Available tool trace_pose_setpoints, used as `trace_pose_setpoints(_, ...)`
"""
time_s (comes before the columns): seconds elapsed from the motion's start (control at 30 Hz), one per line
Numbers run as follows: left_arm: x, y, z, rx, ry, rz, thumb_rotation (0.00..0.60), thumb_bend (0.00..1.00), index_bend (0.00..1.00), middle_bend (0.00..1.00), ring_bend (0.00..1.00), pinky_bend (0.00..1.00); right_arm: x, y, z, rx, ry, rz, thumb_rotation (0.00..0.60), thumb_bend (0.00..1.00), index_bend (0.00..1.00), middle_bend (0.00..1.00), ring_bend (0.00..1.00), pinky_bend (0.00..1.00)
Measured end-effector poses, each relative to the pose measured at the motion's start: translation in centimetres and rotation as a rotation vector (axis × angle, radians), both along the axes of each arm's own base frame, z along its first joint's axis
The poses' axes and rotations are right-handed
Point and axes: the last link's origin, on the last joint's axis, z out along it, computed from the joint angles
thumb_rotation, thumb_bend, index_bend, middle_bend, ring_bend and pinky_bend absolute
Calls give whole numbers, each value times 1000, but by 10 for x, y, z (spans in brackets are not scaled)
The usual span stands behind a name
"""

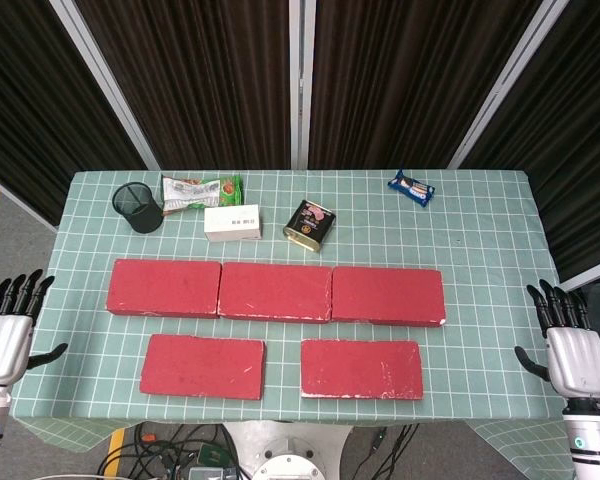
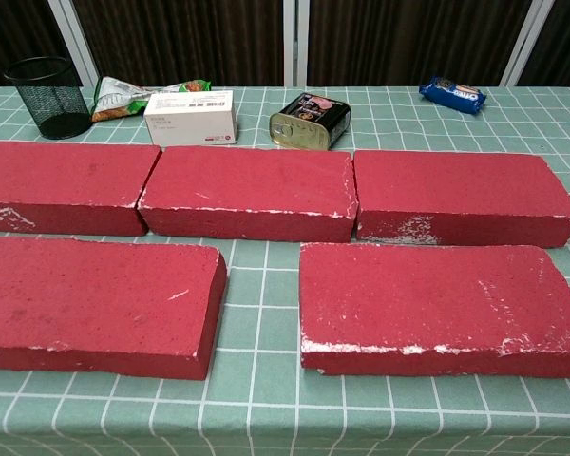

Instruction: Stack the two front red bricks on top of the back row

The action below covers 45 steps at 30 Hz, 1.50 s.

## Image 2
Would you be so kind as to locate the white cardboard box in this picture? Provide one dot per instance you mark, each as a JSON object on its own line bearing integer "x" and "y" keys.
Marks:
{"x": 190, "y": 119}

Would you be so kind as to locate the green white grid tablecloth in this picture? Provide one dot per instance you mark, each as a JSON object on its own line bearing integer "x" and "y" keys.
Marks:
{"x": 266, "y": 404}

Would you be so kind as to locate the green white snack bag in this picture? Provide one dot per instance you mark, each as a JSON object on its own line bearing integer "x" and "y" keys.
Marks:
{"x": 114, "y": 97}

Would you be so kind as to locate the red brick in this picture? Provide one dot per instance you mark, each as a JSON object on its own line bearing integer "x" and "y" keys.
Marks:
{"x": 432, "y": 299}
{"x": 247, "y": 185}
{"x": 456, "y": 185}
{"x": 90, "y": 294}
{"x": 62, "y": 176}

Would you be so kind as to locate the blue Oreo cookie pack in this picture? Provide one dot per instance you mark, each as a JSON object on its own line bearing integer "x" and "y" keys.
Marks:
{"x": 451, "y": 95}

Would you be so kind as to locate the black mesh pen holder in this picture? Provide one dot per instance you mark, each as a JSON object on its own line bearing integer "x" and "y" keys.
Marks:
{"x": 52, "y": 104}

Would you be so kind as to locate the black gold luncheon meat can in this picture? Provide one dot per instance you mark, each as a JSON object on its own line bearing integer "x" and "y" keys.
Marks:
{"x": 309, "y": 123}

